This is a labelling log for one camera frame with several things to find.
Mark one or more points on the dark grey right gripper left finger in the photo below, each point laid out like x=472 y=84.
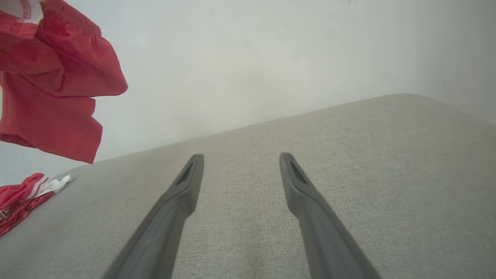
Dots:
x=166 y=232

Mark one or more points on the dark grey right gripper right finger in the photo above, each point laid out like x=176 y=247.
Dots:
x=325 y=240

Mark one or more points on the red Bulls basketball jersey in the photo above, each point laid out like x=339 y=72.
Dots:
x=19 y=197

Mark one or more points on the red shorts with white waistband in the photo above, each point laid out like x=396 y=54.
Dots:
x=54 y=77

